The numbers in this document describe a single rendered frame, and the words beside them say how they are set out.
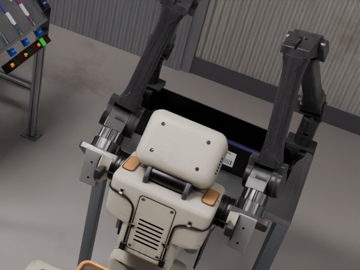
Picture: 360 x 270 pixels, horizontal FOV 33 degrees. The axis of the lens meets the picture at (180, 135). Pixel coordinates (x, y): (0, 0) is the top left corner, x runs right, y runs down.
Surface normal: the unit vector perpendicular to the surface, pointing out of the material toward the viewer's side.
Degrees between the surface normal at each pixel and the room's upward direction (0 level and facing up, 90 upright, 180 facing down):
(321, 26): 90
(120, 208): 82
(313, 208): 0
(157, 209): 82
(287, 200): 0
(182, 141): 47
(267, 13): 90
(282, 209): 0
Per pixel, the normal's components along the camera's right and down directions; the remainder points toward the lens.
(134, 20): -0.31, 0.52
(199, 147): -0.11, -0.16
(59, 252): 0.22, -0.78
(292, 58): -0.43, 0.18
